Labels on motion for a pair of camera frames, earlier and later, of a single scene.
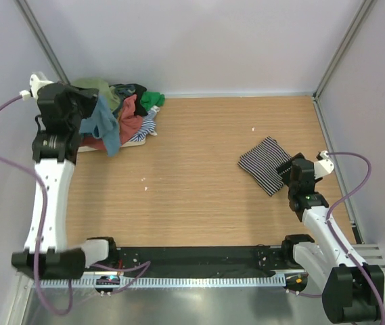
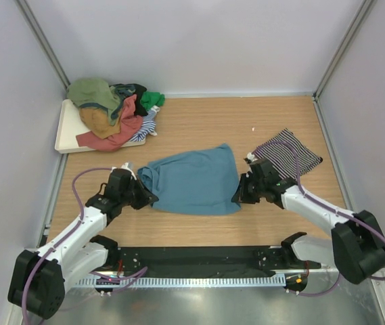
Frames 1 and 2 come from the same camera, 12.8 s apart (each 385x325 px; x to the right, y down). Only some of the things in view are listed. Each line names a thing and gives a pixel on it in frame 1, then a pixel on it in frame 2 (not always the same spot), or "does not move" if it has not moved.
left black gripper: x=88 y=96 → x=146 y=197
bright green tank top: x=149 y=99 does not move
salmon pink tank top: x=130 y=124 does not move
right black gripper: x=298 y=155 → x=241 y=196
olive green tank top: x=104 y=89 does not move
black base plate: x=204 y=260 does not move
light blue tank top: x=102 y=124 → x=199 y=182
